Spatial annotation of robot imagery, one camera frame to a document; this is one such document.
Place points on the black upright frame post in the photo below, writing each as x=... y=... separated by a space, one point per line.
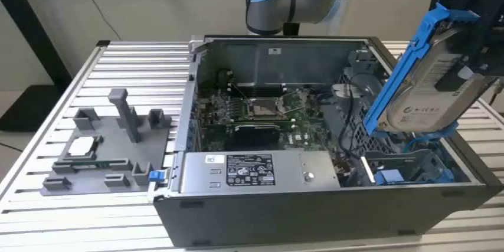
x=34 y=27

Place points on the CPU socket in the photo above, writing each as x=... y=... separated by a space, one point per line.
x=261 y=106

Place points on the black open PC case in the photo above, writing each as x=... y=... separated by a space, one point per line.
x=274 y=219

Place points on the blue case latch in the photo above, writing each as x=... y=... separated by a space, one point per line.
x=156 y=175

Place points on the green motherboard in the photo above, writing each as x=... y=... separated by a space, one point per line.
x=306 y=116

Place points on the grey parts rack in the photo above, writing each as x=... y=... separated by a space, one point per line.
x=113 y=145

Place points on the silver power supply unit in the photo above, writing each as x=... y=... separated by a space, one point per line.
x=260 y=170

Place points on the black RAM slots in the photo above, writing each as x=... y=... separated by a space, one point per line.
x=256 y=88

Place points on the grey metal disk bay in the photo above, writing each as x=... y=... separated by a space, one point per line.
x=353 y=86

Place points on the hard disk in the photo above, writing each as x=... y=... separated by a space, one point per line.
x=425 y=95

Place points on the silver CPU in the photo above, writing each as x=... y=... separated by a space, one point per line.
x=81 y=146

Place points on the green RAM stick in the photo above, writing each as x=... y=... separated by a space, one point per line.
x=102 y=164

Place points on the thin locking lever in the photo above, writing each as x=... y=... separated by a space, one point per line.
x=240 y=90

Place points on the black graphics card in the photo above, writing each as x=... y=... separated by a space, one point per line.
x=256 y=135

